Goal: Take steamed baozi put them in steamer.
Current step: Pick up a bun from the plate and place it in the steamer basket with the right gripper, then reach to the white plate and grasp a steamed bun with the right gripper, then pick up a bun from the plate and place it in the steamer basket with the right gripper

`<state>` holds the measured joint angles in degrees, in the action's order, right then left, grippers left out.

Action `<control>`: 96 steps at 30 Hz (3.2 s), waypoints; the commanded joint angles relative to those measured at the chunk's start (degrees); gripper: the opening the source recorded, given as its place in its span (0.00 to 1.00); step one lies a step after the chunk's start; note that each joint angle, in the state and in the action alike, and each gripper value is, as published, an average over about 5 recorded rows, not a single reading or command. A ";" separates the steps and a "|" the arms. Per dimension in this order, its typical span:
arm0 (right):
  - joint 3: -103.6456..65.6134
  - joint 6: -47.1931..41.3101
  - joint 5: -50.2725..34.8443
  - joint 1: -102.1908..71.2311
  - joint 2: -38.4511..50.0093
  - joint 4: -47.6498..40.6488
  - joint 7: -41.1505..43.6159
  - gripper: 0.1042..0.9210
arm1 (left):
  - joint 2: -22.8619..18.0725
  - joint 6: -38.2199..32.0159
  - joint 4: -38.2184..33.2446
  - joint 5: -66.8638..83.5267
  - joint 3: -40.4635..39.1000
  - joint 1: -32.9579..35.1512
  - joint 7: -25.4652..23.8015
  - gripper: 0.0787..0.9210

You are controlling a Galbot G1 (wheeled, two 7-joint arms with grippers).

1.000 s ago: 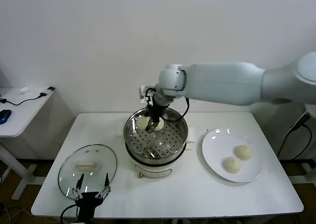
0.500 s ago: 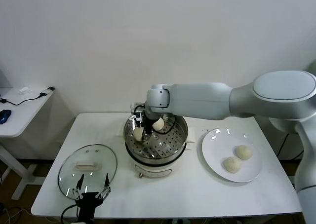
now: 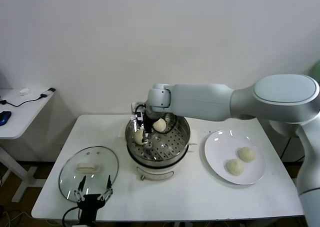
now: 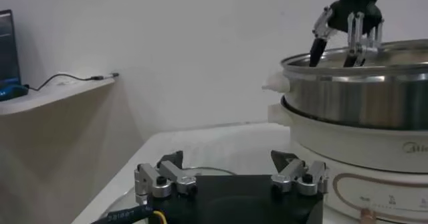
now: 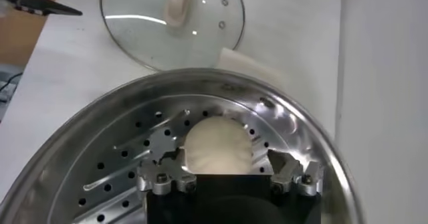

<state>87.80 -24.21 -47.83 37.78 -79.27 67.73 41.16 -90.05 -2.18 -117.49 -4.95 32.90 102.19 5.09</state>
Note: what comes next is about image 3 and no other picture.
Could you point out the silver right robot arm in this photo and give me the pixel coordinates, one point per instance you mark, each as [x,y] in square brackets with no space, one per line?
[200,102]

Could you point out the white side table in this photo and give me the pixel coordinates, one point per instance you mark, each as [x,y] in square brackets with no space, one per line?
[25,119]

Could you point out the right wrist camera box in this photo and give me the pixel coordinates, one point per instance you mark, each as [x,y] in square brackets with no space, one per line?
[139,115]

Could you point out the pale green appliance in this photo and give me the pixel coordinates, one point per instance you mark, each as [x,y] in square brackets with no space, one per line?
[317,69]

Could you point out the white crumpled tissue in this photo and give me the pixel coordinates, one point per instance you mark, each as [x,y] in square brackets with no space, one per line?
[24,92]

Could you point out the round glass pot lid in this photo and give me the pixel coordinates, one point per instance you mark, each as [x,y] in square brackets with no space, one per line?
[105,162]

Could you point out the blue computer mouse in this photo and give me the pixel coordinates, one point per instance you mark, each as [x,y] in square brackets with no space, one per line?
[5,118]

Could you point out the white round plate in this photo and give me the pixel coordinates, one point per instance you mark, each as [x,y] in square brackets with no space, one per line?
[225,147]

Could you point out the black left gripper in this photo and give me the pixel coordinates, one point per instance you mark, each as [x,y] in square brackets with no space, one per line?
[88,207]

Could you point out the stainless steel steamer basket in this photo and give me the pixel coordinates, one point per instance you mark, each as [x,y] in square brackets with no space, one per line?
[175,147]

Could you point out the white steamed baozi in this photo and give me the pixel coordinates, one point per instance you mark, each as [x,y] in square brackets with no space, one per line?
[159,125]
[247,154]
[138,137]
[235,167]

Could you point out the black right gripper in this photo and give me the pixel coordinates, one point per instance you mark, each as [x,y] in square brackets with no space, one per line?
[149,123]

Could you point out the white electric cooker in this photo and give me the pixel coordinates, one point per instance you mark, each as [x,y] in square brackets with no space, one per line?
[155,173]

